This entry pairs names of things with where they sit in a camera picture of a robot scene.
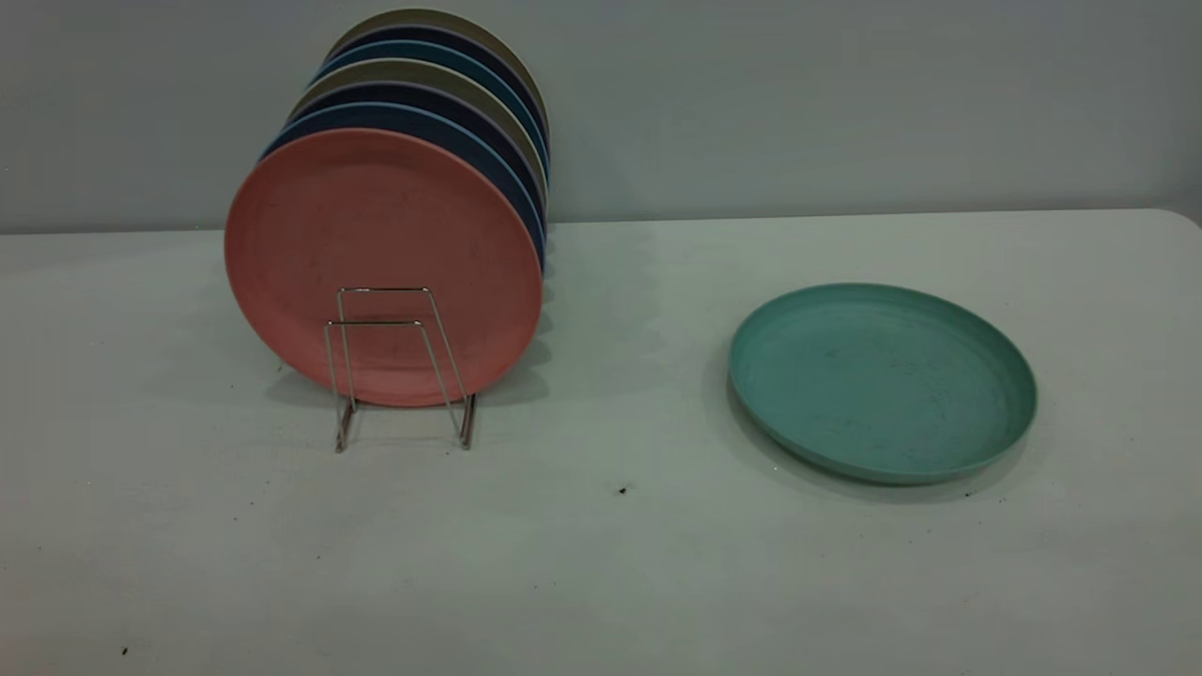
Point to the green round plate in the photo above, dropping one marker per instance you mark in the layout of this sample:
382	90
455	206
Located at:
883	385

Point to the dark purple round plate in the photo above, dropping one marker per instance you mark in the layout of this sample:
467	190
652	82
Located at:
488	119
488	52

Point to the teal blue round plate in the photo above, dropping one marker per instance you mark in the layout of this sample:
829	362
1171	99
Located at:
488	70

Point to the navy blue round plate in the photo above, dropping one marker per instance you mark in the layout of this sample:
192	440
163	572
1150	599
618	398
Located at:
488	155

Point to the pink round plate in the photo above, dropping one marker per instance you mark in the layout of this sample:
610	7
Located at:
376	216

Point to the beige round plate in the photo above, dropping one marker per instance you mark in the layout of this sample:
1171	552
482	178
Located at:
470	82
470	23

